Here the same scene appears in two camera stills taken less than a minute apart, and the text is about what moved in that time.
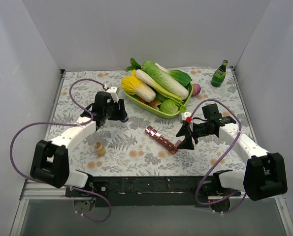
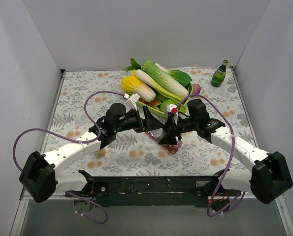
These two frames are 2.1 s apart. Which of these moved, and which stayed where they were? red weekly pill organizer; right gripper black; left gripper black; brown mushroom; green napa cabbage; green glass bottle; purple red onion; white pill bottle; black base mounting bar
Moved: right gripper black; left gripper black; white pill bottle
Stayed: purple red onion; black base mounting bar; green napa cabbage; brown mushroom; red weekly pill organizer; green glass bottle
